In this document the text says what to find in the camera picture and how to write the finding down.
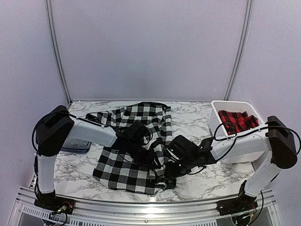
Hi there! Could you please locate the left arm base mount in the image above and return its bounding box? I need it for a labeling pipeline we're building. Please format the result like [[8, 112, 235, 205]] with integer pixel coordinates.
[[34, 196, 75, 214]]

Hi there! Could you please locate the aluminium front rail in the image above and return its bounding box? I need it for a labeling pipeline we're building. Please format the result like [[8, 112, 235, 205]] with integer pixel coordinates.
[[8, 187, 282, 226]]

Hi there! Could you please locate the white plastic bin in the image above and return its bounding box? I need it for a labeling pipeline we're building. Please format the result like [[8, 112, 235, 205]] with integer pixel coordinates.
[[209, 100, 265, 164]]

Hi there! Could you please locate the black white plaid shirt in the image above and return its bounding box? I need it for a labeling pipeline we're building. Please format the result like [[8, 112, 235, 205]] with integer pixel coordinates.
[[86, 102, 176, 195]]

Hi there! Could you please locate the folded grey shirt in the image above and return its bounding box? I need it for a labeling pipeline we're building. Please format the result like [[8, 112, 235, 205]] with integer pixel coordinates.
[[62, 139, 91, 149]]

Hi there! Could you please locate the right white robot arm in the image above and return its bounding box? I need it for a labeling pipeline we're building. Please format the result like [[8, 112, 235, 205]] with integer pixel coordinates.
[[165, 116, 301, 211]]

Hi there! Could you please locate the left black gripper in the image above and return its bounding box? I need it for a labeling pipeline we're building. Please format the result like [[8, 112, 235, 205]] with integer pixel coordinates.
[[127, 139, 162, 169]]

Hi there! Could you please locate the wall metal profile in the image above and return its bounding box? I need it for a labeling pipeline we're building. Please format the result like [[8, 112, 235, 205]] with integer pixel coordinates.
[[223, 0, 253, 101], [45, 0, 72, 106]]

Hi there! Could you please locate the left wall metal profile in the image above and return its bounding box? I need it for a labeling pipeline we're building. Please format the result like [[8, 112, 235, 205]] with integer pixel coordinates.
[[45, 0, 72, 106]]

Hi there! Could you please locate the right wall metal profile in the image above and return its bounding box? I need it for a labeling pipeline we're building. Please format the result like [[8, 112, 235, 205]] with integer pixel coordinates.
[[223, 0, 253, 101]]

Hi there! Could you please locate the folded blue checked shirt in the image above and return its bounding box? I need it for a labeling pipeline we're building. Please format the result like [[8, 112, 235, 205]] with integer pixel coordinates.
[[60, 147, 90, 153]]

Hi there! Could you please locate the red black plaid shirt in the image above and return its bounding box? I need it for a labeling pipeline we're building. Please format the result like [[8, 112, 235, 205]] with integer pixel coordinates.
[[218, 110, 259, 135]]

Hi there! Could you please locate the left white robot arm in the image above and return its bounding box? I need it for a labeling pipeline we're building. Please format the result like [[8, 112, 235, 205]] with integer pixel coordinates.
[[31, 105, 161, 210]]

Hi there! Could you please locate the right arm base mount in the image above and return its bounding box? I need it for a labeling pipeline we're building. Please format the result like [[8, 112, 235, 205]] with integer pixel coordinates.
[[216, 198, 258, 216]]

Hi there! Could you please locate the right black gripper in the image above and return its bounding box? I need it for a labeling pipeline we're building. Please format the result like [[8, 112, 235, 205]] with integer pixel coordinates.
[[164, 155, 196, 179]]

